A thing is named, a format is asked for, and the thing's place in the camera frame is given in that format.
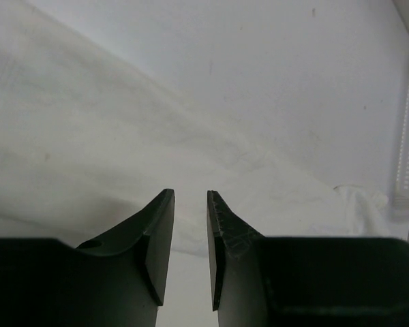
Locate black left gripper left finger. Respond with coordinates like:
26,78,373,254
0,189,175,326

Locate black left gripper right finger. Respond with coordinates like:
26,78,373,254
207,191,409,326

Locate white cloth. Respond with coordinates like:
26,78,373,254
0,1,391,326

